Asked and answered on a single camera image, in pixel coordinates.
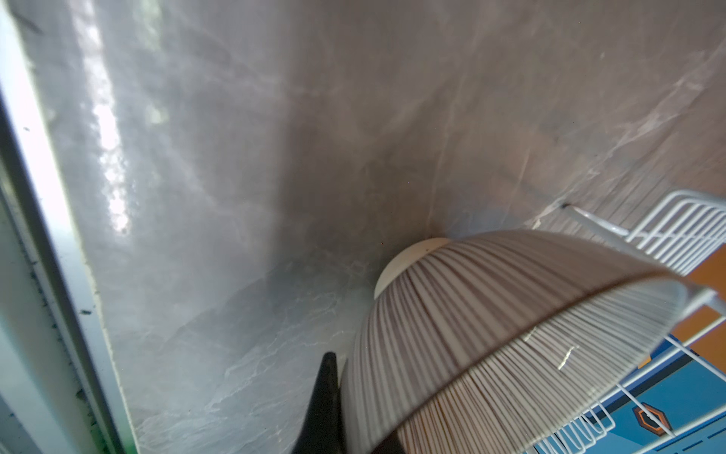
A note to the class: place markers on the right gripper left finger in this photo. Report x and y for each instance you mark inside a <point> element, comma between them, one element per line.
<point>321,430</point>

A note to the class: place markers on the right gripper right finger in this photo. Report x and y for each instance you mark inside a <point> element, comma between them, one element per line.
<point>391,445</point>

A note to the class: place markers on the white ribbed bowl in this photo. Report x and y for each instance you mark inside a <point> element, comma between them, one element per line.
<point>491,343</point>

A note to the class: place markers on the aluminium front rail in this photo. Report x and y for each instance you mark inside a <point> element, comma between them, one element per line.
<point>57,372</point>

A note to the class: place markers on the white wire dish rack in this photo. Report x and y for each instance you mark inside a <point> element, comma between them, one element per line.
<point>674,403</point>

